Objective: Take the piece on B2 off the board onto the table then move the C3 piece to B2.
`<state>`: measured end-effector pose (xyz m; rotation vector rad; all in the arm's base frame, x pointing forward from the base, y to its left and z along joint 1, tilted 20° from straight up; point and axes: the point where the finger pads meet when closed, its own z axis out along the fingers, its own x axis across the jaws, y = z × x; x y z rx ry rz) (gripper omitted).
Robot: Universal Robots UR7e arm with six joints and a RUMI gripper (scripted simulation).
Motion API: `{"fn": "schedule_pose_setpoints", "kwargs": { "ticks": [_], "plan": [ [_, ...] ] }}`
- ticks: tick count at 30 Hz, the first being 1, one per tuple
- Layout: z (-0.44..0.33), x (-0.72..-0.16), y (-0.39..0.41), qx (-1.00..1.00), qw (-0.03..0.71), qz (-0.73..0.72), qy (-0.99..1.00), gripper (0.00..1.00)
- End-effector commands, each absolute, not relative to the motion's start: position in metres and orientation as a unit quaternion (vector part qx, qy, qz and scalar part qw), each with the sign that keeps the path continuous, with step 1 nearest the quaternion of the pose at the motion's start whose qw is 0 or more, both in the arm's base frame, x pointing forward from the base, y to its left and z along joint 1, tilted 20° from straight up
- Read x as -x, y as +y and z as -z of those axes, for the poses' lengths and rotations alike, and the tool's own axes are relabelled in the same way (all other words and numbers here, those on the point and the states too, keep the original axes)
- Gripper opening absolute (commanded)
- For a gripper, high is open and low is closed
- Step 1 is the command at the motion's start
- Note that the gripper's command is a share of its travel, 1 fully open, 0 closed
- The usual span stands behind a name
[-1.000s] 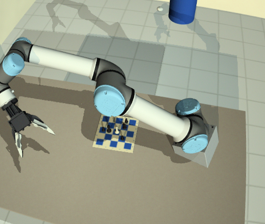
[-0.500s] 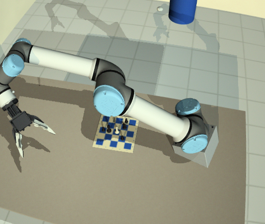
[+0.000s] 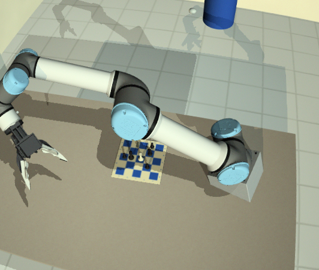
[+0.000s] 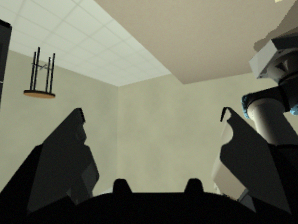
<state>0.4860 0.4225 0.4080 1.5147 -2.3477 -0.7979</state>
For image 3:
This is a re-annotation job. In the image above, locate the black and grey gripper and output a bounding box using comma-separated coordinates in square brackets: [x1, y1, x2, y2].
[4, 120, 67, 190]

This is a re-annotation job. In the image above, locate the white chess piece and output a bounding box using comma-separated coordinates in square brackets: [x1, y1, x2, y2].
[138, 152, 144, 161]

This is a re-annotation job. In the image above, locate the blue and cream chessboard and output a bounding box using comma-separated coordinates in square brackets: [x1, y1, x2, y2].
[112, 138, 167, 184]

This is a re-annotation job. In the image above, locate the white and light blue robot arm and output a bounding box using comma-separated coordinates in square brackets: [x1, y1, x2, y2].
[0, 49, 252, 185]

